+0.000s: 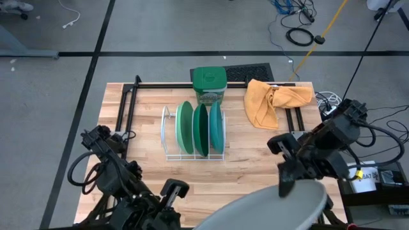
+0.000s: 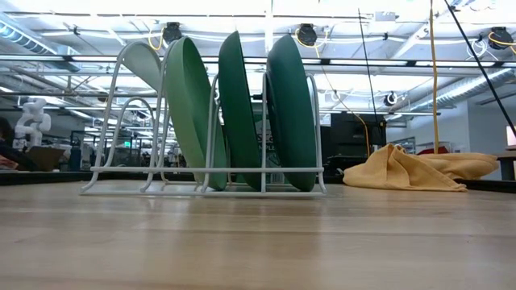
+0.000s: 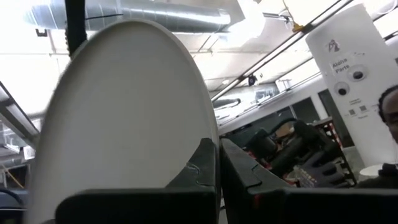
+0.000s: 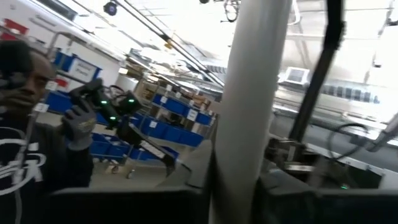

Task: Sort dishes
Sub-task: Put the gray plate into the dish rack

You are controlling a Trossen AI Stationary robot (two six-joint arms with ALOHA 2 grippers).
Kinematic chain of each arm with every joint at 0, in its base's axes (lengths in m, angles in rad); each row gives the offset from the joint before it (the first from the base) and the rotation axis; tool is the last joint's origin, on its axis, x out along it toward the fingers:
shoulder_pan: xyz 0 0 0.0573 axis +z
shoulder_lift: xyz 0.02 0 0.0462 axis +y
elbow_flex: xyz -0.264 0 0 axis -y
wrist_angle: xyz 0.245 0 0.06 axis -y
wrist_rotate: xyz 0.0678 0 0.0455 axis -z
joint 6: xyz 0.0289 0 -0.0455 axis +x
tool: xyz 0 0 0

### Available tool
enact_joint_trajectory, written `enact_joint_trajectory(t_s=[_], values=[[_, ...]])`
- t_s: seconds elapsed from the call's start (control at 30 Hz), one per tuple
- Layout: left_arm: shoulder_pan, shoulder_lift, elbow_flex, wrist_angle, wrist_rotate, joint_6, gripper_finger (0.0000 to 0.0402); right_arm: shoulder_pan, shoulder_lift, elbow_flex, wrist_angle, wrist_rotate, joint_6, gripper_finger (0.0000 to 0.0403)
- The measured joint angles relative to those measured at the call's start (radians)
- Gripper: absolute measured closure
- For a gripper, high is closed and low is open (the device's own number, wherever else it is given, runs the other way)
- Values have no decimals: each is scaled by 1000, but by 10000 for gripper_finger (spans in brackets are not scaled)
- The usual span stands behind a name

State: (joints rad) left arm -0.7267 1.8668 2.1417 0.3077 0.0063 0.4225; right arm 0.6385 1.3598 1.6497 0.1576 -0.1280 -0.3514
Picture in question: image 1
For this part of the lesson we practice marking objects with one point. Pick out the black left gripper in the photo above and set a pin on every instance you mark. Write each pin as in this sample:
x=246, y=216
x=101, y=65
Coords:
x=156, y=217

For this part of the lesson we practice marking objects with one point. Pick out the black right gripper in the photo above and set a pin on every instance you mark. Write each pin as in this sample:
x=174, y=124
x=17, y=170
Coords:
x=303, y=159

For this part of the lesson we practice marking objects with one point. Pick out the large grey plate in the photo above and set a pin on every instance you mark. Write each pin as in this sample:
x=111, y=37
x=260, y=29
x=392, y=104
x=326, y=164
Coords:
x=255, y=211

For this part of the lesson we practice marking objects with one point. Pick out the light green plate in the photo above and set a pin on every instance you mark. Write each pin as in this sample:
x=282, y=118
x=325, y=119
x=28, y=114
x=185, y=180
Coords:
x=184, y=127

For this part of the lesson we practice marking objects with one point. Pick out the dark green plate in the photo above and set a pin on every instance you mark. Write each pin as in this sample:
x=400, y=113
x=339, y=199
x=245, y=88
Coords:
x=201, y=131

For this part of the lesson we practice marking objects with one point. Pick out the teal plate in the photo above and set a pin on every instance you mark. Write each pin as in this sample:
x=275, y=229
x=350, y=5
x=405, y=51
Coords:
x=217, y=127

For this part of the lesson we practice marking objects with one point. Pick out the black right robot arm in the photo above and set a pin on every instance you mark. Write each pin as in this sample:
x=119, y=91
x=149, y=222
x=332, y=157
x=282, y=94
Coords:
x=338, y=131

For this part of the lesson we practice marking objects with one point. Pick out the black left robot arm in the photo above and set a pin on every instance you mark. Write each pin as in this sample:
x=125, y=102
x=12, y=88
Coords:
x=115, y=179

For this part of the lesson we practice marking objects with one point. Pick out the yellow tag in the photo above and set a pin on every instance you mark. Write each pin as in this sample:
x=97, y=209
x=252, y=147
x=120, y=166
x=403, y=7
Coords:
x=359, y=174

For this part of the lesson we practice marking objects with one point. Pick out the yellow cloth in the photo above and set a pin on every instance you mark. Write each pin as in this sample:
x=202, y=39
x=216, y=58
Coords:
x=262, y=105

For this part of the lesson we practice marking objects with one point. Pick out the white paper box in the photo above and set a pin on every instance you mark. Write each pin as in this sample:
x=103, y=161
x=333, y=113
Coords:
x=367, y=183

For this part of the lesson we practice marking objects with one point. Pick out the black cart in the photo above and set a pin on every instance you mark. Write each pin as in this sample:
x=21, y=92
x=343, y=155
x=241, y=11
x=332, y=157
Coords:
x=374, y=199

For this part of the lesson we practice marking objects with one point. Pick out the green detergent tub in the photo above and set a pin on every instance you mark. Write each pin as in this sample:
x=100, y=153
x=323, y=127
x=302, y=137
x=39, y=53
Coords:
x=209, y=81

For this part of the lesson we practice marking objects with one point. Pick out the black floor mat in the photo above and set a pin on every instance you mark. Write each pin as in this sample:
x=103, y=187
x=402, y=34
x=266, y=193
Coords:
x=252, y=73

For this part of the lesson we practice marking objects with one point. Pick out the black round plug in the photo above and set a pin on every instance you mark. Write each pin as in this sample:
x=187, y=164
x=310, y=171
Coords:
x=319, y=39

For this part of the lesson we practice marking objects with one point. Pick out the black power strip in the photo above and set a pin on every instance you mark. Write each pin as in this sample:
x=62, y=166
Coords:
x=307, y=14

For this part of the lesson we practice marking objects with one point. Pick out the white floor object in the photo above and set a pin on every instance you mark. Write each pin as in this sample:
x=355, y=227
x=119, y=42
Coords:
x=380, y=4

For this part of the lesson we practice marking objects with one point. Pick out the grey table leg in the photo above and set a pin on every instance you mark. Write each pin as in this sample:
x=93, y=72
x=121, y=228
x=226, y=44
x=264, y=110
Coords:
x=19, y=51

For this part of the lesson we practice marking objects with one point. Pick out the grey chair base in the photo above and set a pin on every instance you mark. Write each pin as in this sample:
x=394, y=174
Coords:
x=16, y=6

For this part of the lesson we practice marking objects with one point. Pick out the black aluminium frame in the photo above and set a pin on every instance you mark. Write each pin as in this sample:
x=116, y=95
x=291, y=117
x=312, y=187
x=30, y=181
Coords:
x=131, y=111

